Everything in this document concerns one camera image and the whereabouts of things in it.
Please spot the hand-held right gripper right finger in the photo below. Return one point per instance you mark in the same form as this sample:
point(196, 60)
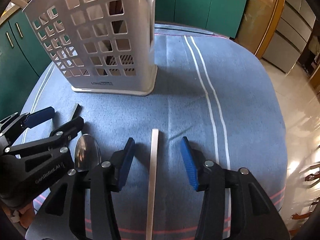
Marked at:
point(190, 165)

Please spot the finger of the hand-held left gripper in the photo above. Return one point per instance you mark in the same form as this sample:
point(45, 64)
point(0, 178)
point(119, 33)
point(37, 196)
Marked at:
point(70, 127)
point(40, 116)

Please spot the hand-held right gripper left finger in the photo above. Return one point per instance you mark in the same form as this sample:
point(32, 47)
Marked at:
point(125, 165)

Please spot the white chopstick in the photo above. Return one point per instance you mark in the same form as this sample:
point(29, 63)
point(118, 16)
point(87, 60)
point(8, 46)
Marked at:
point(152, 180)

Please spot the white plastic utensil holder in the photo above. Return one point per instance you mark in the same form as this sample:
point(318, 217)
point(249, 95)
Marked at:
point(140, 85)

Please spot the dark red chopstick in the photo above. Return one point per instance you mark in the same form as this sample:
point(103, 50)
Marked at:
point(114, 8)
point(120, 27)

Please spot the teal base cabinet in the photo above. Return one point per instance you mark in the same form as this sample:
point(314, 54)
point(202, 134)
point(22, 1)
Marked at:
point(17, 62)
point(195, 2)

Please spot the blue striped cloth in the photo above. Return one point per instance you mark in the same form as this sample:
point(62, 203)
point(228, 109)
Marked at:
point(187, 92)

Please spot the wooden chair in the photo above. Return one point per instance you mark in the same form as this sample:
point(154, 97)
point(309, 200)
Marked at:
point(297, 215)

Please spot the silver refrigerator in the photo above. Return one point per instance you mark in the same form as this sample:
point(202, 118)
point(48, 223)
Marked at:
point(287, 30)

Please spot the wooden glass-door cabinet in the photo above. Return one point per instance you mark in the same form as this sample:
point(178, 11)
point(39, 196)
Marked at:
point(270, 17)

